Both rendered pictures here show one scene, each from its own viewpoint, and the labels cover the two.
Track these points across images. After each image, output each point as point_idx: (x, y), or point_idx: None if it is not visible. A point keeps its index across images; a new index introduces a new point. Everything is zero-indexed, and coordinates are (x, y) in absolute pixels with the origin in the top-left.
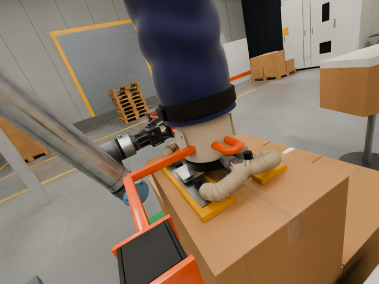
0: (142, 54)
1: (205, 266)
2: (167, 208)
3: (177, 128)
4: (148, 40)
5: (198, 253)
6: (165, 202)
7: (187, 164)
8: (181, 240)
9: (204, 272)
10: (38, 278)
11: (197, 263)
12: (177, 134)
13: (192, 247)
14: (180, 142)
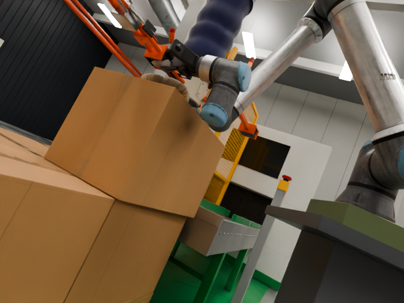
0: (226, 41)
1: (219, 151)
2: (163, 156)
3: (207, 83)
4: (230, 47)
5: (220, 146)
6: (180, 141)
7: (195, 106)
8: (156, 196)
9: (209, 164)
10: (318, 218)
11: (196, 175)
12: (204, 86)
13: (211, 153)
14: (202, 91)
